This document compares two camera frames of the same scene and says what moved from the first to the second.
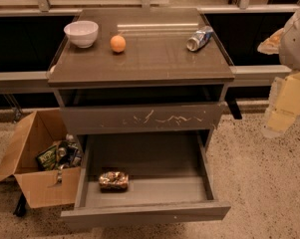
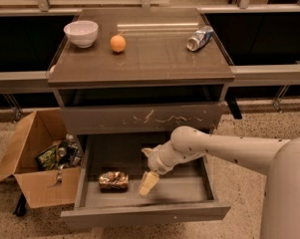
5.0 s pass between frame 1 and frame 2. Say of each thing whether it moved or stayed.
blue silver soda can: stayed
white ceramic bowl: stayed
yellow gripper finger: moved
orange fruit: stayed
